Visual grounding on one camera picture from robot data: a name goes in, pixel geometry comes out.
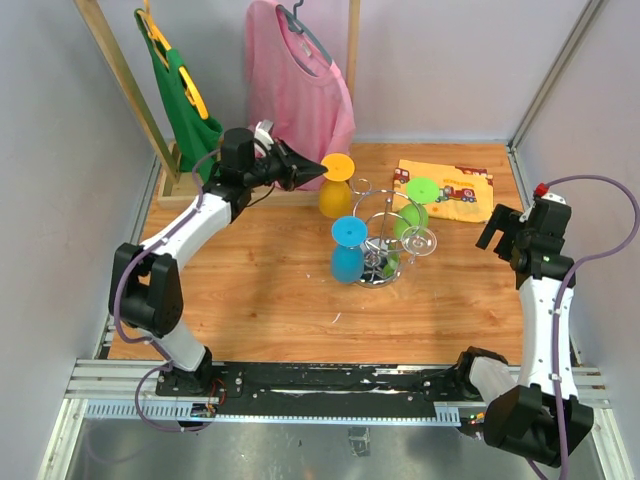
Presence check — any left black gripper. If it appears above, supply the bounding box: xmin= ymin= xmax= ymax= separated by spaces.
xmin=244 ymin=138 xmax=328 ymax=192

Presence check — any orange plastic wine glass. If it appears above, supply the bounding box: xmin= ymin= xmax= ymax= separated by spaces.
xmin=318 ymin=153 xmax=355 ymax=219

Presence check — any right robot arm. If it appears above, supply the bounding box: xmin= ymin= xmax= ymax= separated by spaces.
xmin=452 ymin=194 xmax=594 ymax=468

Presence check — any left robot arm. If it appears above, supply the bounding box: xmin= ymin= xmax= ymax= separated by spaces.
xmin=108 ymin=121 xmax=328 ymax=396

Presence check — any blue plastic wine glass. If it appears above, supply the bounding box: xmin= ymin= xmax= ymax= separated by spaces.
xmin=330 ymin=216 xmax=368 ymax=284

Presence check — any clear wine glass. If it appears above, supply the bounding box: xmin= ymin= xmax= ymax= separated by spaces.
xmin=400 ymin=225 xmax=438 ymax=264

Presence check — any green plastic wine glass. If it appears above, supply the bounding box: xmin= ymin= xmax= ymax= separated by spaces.
xmin=393 ymin=177 xmax=439 ymax=239

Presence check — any chrome wine glass rack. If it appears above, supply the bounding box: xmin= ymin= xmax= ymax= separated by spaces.
xmin=349 ymin=178 xmax=412 ymax=288

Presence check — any wooden clothes rack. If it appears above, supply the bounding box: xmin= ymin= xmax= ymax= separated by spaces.
xmin=74 ymin=1 xmax=361 ymax=210

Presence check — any yellow printed folded cloth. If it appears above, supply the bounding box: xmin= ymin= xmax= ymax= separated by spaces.
xmin=393 ymin=159 xmax=494 ymax=223

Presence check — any pink t-shirt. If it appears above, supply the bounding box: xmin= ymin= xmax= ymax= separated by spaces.
xmin=244 ymin=1 xmax=356 ymax=163

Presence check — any green vest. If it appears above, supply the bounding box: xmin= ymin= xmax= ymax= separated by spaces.
xmin=134 ymin=6 xmax=223 ymax=182

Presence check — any yellow clothes hanger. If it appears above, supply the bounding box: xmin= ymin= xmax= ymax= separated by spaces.
xmin=139 ymin=0 xmax=209 ymax=120

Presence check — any grey clothes hanger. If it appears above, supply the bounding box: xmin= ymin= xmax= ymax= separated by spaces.
xmin=274 ymin=1 xmax=334 ymax=79

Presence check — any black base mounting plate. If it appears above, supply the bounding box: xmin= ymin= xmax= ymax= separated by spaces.
xmin=155 ymin=362 xmax=480 ymax=418

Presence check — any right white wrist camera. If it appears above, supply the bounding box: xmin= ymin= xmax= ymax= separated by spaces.
xmin=519 ymin=183 xmax=567 ymax=223

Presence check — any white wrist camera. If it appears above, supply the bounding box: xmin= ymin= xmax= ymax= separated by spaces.
xmin=519 ymin=183 xmax=567 ymax=223
xmin=254 ymin=119 xmax=275 ymax=155

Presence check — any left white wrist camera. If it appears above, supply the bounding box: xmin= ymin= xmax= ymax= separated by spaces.
xmin=254 ymin=119 xmax=275 ymax=155

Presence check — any aluminium frame rail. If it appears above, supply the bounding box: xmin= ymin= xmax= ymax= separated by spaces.
xmin=34 ymin=357 xmax=636 ymax=480

